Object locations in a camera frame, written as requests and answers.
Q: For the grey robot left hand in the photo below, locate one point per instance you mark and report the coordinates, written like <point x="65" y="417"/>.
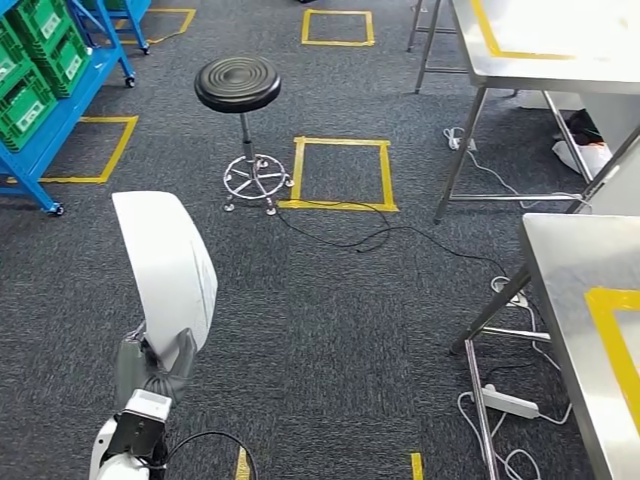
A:
<point x="130" y="371"/>

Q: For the white curved plastic panel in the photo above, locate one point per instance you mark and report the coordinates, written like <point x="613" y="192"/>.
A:
<point x="160" y="265"/>

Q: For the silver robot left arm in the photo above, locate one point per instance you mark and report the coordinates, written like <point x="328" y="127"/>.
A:
<point x="99" y="457"/>

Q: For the blue metal shelf rack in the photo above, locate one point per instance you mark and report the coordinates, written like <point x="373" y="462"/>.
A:
<point x="125" y="10"/>
<point x="65" y="129"/>

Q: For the steel workbench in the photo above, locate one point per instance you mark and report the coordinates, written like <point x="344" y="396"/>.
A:
<point x="564" y="278"/>

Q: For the yellow floor tape square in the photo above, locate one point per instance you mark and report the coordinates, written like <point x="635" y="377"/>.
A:
<point x="416" y="467"/>
<point x="120" y="142"/>
<point x="305" y="26"/>
<point x="340" y="206"/>
<point x="187" y="20"/>

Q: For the black round stool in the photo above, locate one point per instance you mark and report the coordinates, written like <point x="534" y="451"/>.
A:
<point x="237" y="83"/>

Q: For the white power strip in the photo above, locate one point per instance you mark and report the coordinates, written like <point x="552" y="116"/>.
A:
<point x="510" y="403"/>

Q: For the white floor socket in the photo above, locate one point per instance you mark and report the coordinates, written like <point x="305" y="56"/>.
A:
<point x="515" y="299"/>

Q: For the yellow tape outline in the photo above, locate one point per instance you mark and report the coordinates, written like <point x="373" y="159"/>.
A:
<point x="487" y="33"/>
<point x="610" y="331"/>

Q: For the white plastic bag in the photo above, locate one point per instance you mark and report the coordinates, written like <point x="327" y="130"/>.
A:
<point x="580" y="159"/>

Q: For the black bag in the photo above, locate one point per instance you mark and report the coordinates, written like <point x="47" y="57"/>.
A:
<point x="585" y="126"/>

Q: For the steel table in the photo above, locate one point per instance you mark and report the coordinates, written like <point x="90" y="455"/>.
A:
<point x="550" y="26"/>

